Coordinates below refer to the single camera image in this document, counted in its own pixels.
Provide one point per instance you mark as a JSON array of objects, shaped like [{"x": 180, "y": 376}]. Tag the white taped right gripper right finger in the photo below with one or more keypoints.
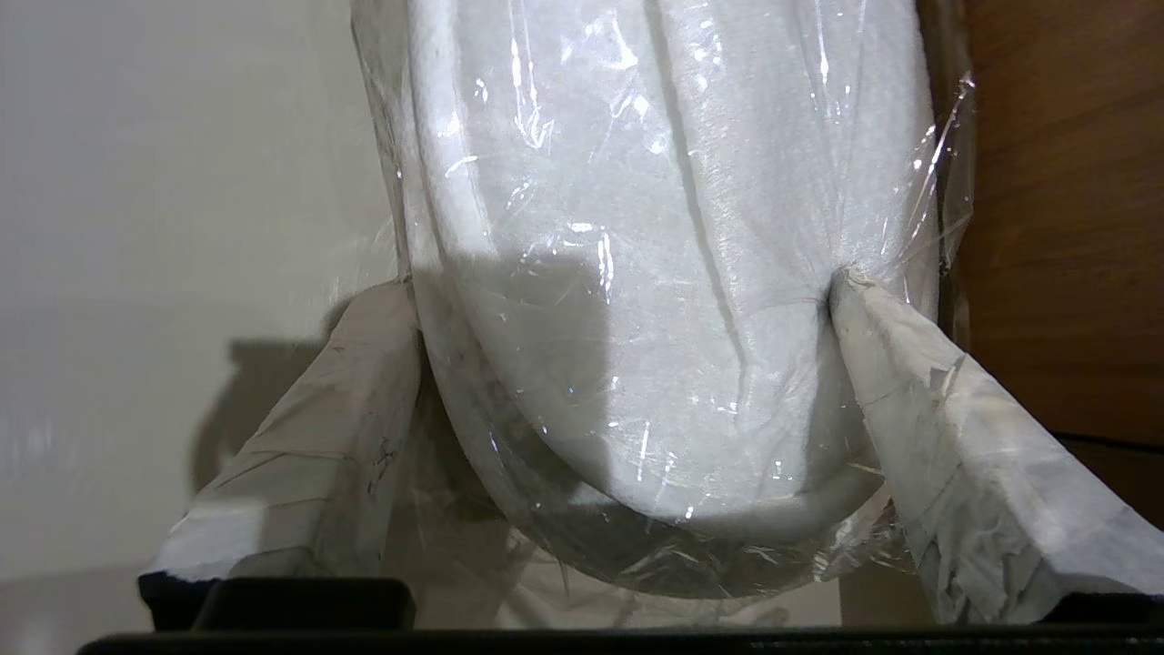
[{"x": 982, "y": 473}]

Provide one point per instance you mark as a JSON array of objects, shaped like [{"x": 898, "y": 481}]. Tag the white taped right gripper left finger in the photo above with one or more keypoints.
[{"x": 318, "y": 455}]

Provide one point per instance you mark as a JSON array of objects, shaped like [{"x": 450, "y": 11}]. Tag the long white slippers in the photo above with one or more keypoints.
[{"x": 655, "y": 273}]

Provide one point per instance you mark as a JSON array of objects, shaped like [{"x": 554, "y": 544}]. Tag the brown wooden cabinet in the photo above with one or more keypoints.
[{"x": 1073, "y": 227}]

